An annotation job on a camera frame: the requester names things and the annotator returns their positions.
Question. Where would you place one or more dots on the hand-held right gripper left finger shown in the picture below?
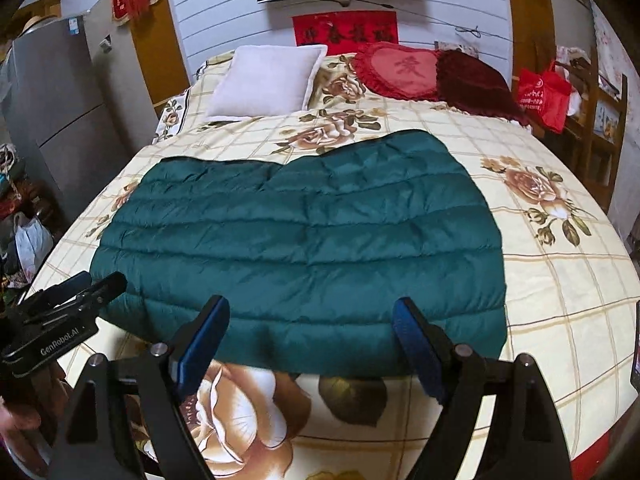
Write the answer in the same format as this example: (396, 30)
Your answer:
(200, 345)

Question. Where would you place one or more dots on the straw hat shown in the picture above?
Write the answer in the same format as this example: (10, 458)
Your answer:
(37, 24)

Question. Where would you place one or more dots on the red heart-shaped pillow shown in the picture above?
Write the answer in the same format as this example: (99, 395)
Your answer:
(400, 70)

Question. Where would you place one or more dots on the dark red velvet pillow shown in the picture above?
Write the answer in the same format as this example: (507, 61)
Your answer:
(475, 85)

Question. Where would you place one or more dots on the white plastic bag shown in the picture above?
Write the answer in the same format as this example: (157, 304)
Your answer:
(32, 245)

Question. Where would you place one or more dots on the pile of colourful clothes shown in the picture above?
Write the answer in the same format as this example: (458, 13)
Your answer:
(17, 195)

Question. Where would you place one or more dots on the red wall banner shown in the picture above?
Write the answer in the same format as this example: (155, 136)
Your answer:
(345, 30)

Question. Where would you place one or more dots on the white square pillow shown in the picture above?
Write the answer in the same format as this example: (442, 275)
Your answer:
(267, 82)

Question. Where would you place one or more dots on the red shopping bag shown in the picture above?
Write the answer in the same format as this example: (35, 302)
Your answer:
(542, 97)

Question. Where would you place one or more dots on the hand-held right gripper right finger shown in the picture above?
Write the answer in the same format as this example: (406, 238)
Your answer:
(415, 350)

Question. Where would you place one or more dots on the person's left hand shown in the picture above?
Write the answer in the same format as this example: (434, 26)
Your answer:
(17, 420)

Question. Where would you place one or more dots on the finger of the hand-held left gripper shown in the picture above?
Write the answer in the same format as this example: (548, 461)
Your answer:
(102, 287)
(67, 284)

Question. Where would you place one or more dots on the green down jacket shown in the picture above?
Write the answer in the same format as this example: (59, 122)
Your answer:
(310, 230)

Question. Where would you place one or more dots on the bed with floral checked sheet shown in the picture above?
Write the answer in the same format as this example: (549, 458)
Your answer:
(550, 270)

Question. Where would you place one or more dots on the wooden chair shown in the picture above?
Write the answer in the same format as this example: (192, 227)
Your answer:
(597, 130)

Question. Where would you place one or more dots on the grey refrigerator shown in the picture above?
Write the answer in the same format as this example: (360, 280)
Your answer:
(65, 105)

